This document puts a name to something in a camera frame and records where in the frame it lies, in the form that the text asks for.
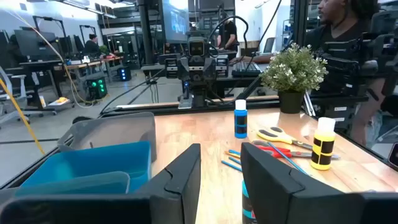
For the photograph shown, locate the yellow paint bottle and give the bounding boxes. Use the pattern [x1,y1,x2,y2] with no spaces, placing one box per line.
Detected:
[310,117,336,171]

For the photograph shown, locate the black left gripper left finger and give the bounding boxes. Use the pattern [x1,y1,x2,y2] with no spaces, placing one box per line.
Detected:
[136,142,201,224]

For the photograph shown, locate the yellow-handled scissors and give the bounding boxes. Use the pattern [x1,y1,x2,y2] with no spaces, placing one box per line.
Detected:
[256,126,313,152]

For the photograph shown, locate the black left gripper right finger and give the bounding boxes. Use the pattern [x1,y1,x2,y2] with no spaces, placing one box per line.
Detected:
[241,142,364,224]

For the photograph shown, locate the large display screen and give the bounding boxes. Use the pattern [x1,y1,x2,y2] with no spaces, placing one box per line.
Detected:
[160,0,190,44]

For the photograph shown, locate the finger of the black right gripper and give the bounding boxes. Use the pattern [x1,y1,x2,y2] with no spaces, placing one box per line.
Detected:
[205,57,218,82]
[178,57,191,82]

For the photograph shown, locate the yellow hanging cable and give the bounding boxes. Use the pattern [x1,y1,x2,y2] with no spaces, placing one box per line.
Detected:
[9,9,94,106]

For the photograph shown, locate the black computer, blue lights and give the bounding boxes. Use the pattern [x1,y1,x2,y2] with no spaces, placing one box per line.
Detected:
[117,65,132,82]

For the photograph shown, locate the black computer monitor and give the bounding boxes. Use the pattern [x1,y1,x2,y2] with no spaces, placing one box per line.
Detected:
[14,29,60,62]

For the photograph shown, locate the blue paint bottle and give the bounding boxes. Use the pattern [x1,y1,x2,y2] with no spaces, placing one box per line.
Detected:
[234,99,249,139]

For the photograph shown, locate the black keyboard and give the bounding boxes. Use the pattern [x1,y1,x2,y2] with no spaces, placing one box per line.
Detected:
[231,60,262,78]

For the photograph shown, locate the teal paint bottle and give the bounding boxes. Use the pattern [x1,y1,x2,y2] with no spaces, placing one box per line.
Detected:
[241,180,257,224]

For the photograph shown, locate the potted plant, black pot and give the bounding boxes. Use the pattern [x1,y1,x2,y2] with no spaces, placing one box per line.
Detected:
[259,42,330,114]

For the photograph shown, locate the white office chair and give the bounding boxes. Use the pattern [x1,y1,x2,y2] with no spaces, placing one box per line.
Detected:
[0,65,30,125]

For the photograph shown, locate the red-handled scissors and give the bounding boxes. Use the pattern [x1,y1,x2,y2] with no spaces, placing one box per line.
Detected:
[251,139,341,161]

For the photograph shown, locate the person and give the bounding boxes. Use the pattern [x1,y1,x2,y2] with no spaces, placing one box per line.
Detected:
[303,0,389,147]
[83,33,102,57]
[216,19,239,52]

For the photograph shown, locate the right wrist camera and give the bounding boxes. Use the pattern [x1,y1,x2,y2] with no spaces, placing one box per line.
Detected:
[187,36,206,57]

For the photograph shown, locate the blue plastic bin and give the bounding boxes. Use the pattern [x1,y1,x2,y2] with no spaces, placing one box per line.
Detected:
[20,141,152,196]

